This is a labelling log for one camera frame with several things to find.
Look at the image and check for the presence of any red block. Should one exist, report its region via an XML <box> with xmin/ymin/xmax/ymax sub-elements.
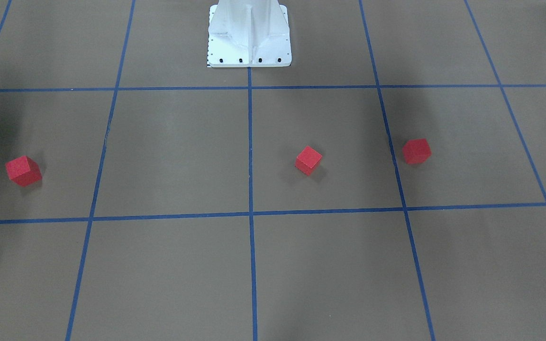
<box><xmin>6</xmin><ymin>155</ymin><xmax>43</xmax><ymax>187</ymax></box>
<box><xmin>401</xmin><ymin>138</ymin><xmax>433</xmax><ymax>164</ymax></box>
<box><xmin>294</xmin><ymin>145</ymin><xmax>323</xmax><ymax>176</ymax></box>

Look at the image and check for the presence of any brown paper table mat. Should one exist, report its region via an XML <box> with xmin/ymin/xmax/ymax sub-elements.
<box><xmin>0</xmin><ymin>0</ymin><xmax>546</xmax><ymax>341</ymax></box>

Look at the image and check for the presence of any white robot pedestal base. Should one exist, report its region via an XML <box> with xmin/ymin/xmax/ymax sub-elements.
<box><xmin>207</xmin><ymin>0</ymin><xmax>292</xmax><ymax>68</ymax></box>

